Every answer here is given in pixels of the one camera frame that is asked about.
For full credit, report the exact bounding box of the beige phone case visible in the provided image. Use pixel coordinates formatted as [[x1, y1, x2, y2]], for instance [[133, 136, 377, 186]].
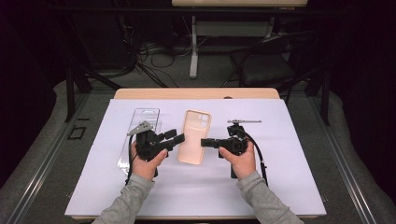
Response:
[[177, 108, 213, 165]]

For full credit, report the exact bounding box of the right hand-held gripper cable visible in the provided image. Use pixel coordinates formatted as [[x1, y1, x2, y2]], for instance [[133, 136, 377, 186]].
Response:
[[237, 129, 269, 188]]

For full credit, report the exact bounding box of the metal floor rail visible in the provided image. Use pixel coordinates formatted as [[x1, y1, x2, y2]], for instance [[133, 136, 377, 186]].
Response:
[[307, 96, 376, 224], [8, 92, 92, 224]]

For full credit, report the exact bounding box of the person's right hand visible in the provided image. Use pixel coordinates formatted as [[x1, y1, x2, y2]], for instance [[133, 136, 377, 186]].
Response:
[[219, 141, 257, 181]]

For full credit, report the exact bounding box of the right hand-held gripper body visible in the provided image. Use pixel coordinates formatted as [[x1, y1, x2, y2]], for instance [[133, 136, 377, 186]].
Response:
[[219, 119, 263, 157]]

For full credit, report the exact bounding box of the wooden table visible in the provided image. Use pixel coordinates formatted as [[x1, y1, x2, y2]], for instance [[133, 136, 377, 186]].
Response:
[[71, 87, 319, 222]]

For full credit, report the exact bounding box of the bundle of floor cables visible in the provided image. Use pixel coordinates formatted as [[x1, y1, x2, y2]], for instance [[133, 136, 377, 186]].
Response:
[[120, 15, 191, 89]]

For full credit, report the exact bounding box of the black chair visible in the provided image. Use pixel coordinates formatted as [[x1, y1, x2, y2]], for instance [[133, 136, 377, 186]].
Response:
[[229, 31, 316, 91]]

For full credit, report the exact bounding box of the floor socket plate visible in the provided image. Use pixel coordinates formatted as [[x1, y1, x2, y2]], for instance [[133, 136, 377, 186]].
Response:
[[66, 124, 88, 141]]

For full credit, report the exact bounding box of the hand-held gripper cable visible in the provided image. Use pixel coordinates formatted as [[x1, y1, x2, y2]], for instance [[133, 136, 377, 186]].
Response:
[[124, 134, 139, 187], [237, 129, 269, 188]]

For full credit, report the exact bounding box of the left hand-held gripper cable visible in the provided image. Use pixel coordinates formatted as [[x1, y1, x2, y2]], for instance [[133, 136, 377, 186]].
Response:
[[124, 134, 139, 187]]

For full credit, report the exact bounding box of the clear plastic package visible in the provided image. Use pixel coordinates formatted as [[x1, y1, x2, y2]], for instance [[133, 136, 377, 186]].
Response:
[[117, 107, 163, 176]]

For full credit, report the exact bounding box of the white desk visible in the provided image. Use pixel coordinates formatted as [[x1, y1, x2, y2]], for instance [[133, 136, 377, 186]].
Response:
[[171, 0, 308, 79]]

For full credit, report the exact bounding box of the white paper sheet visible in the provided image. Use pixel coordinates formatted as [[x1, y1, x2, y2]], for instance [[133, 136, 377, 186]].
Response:
[[64, 98, 327, 217]]

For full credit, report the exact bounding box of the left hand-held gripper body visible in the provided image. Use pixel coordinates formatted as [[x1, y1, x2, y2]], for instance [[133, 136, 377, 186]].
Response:
[[126, 120, 172, 162]]

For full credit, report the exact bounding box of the black metal stand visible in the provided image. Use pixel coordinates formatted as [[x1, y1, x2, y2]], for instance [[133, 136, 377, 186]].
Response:
[[304, 62, 332, 127], [63, 15, 123, 123]]

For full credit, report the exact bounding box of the person's left hand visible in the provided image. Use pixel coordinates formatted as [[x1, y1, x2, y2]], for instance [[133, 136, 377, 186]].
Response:
[[129, 142, 169, 181]]

